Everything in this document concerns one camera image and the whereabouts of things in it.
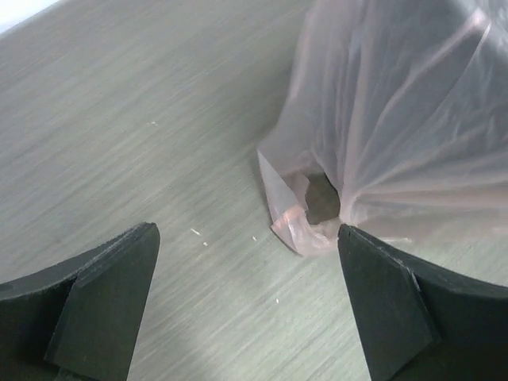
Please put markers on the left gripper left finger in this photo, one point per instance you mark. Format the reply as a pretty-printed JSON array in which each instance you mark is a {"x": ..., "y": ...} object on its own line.
[{"x": 79, "y": 319}]

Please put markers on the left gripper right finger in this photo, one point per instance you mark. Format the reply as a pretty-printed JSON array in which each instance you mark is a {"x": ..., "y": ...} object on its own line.
[{"x": 420, "y": 321}]

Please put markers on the pink plastic trash bag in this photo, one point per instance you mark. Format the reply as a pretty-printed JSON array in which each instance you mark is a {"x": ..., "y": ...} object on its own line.
[{"x": 395, "y": 123}]

